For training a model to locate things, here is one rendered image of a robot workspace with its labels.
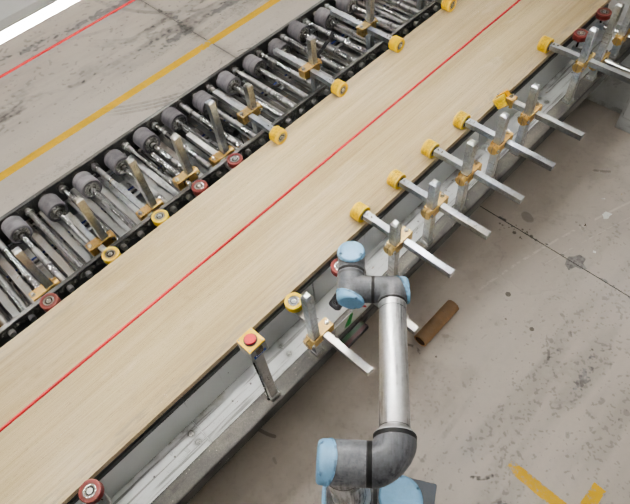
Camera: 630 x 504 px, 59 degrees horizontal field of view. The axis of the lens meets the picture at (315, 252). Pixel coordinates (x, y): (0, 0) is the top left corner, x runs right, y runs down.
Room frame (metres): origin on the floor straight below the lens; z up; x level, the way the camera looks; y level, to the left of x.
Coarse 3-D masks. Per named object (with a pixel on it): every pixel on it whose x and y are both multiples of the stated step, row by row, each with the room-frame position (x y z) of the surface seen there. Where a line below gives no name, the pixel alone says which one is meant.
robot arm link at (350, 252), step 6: (342, 246) 1.05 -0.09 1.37; (348, 246) 1.05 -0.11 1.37; (354, 246) 1.05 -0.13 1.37; (360, 246) 1.04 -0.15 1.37; (342, 252) 1.03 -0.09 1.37; (348, 252) 1.02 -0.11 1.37; (354, 252) 1.02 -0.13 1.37; (360, 252) 1.02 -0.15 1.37; (342, 258) 1.01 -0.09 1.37; (348, 258) 1.00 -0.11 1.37; (354, 258) 1.00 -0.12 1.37; (360, 258) 1.00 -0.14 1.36; (342, 264) 0.99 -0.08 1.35; (348, 264) 0.98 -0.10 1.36; (354, 264) 0.98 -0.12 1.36; (360, 264) 0.99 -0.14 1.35
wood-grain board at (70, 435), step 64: (512, 0) 2.95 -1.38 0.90; (576, 0) 2.86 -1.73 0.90; (384, 64) 2.54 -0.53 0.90; (448, 64) 2.46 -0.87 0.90; (512, 64) 2.38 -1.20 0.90; (320, 128) 2.12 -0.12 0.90; (384, 128) 2.05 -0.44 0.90; (448, 128) 1.98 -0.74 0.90; (256, 192) 1.75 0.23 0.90; (320, 192) 1.69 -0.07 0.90; (384, 192) 1.64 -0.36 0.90; (128, 256) 1.49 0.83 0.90; (192, 256) 1.44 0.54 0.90; (256, 256) 1.39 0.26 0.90; (320, 256) 1.34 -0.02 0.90; (64, 320) 1.21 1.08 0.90; (128, 320) 1.16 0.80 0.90; (192, 320) 1.12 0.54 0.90; (256, 320) 1.08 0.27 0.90; (0, 384) 0.96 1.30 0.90; (64, 384) 0.92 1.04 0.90; (128, 384) 0.88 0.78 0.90; (192, 384) 0.85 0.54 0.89; (0, 448) 0.71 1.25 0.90; (64, 448) 0.67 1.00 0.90
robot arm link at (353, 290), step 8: (344, 272) 0.96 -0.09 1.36; (352, 272) 0.95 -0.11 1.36; (360, 272) 0.96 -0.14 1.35; (344, 280) 0.93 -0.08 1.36; (352, 280) 0.92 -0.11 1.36; (360, 280) 0.92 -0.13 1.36; (368, 280) 0.91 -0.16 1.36; (344, 288) 0.90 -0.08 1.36; (352, 288) 0.89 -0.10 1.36; (360, 288) 0.89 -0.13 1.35; (368, 288) 0.89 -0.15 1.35; (336, 296) 0.90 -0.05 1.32; (344, 296) 0.87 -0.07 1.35; (352, 296) 0.87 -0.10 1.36; (360, 296) 0.87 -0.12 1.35; (368, 296) 0.87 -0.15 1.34; (344, 304) 0.87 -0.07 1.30; (352, 304) 0.86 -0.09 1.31; (360, 304) 0.86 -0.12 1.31
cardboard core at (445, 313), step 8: (448, 304) 1.44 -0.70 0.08; (456, 304) 1.44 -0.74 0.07; (440, 312) 1.40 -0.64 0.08; (448, 312) 1.39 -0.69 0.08; (432, 320) 1.36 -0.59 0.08; (440, 320) 1.35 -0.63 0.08; (448, 320) 1.36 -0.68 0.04; (424, 328) 1.32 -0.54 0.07; (432, 328) 1.31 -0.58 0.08; (440, 328) 1.32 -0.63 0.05; (416, 336) 1.29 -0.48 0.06; (424, 336) 1.27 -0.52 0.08; (432, 336) 1.27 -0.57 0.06; (424, 344) 1.25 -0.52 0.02
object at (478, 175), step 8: (440, 152) 1.78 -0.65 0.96; (448, 160) 1.73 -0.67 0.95; (456, 160) 1.71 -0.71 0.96; (480, 176) 1.60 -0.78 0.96; (488, 176) 1.59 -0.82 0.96; (488, 184) 1.56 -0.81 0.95; (496, 184) 1.54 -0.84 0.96; (504, 192) 1.50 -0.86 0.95; (512, 192) 1.48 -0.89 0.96; (512, 200) 1.46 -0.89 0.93; (520, 200) 1.44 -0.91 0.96
